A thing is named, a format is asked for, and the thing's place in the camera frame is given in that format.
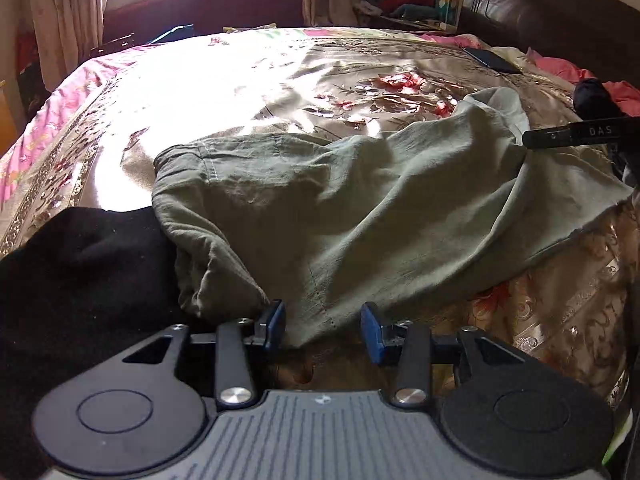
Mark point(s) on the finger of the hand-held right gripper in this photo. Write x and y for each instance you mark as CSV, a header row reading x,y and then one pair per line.
x,y
575,133

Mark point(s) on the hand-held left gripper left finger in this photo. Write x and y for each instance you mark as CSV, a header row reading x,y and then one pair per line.
x,y
273,326

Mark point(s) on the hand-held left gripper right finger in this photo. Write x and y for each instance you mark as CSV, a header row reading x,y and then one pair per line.
x,y
372,332

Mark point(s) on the olive green pants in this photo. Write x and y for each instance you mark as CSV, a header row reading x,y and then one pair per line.
x,y
350,210

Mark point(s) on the black garment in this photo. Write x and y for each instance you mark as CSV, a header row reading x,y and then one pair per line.
x,y
597,100

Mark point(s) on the pink red cloth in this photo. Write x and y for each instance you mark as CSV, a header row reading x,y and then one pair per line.
x,y
556,67

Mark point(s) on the black phone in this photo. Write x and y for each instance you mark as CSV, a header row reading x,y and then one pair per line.
x,y
492,61

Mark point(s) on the dark brown headboard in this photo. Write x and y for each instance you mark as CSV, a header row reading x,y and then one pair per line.
x,y
545,5

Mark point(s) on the yellow green box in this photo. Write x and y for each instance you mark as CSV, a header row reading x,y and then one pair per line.
x,y
446,0

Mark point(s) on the black cloth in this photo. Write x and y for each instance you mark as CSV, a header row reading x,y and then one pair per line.
x,y
75,270

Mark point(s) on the floral satin bedspread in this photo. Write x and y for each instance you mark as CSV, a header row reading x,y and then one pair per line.
x,y
240,85

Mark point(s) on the wooden chair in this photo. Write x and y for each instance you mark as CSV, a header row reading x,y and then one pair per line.
x,y
9,110

